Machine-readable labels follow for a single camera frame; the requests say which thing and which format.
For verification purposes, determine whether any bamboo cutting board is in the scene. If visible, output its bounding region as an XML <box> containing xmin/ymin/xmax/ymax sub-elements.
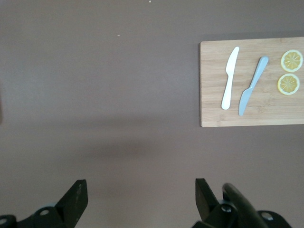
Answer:
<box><xmin>199</xmin><ymin>37</ymin><xmax>304</xmax><ymax>128</ymax></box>

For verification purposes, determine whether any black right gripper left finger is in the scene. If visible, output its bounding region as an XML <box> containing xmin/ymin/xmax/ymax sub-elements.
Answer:
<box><xmin>0</xmin><ymin>179</ymin><xmax>89</xmax><ymax>228</ymax></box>

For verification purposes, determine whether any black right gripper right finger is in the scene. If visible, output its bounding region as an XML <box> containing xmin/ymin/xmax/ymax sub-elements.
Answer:
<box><xmin>191</xmin><ymin>178</ymin><xmax>240</xmax><ymax>228</ymax></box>

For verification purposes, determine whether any white plastic knife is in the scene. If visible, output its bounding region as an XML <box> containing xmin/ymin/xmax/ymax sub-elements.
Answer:
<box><xmin>221</xmin><ymin>46</ymin><xmax>240</xmax><ymax>110</ymax></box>

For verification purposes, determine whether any yellow lemon slice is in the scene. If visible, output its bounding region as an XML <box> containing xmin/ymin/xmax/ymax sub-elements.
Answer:
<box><xmin>280</xmin><ymin>49</ymin><xmax>304</xmax><ymax>73</ymax></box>
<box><xmin>277</xmin><ymin>73</ymin><xmax>301</xmax><ymax>96</ymax></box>

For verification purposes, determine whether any grey plastic knife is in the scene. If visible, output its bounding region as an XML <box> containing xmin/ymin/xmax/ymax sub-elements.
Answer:
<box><xmin>238</xmin><ymin>56</ymin><xmax>269</xmax><ymax>117</ymax></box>

